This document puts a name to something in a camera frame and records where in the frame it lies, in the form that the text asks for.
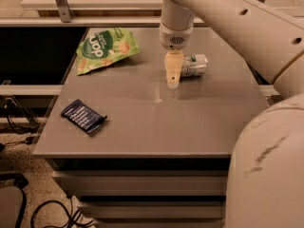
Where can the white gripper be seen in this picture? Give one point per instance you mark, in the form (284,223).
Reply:
(175,38)

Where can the white 7up soda can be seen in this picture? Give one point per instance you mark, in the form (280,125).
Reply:
(194,65)

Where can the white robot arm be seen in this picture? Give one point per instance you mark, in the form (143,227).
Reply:
(265,185)

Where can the green snack chip bag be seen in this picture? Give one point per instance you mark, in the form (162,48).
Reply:
(104,48)

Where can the grey drawer cabinet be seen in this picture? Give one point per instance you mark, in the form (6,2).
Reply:
(151,127)

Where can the dark blue snack packet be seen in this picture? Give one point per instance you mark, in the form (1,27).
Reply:
(83,116)

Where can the top grey drawer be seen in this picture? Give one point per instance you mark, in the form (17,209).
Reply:
(141,183)

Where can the grey drawer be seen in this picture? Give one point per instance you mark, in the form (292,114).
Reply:
(141,183)
(152,210)

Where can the middle grey drawer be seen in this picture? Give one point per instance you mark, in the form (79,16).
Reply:
(152,210)

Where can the black chair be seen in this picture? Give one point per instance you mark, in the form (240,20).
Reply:
(13,199)

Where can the left metal bracket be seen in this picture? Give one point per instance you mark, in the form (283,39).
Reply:
(64,10)

